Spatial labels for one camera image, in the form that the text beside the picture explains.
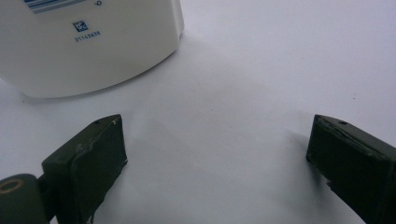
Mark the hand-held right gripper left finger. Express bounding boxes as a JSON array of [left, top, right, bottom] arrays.
[[41, 114, 129, 224]]

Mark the light blue table sheet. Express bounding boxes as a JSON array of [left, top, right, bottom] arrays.
[[0, 0, 396, 224]]

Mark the white spray bottle blue cap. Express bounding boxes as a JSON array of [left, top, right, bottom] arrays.
[[0, 0, 185, 99]]

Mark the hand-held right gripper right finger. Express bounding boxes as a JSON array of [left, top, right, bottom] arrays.
[[305, 114, 396, 224]]

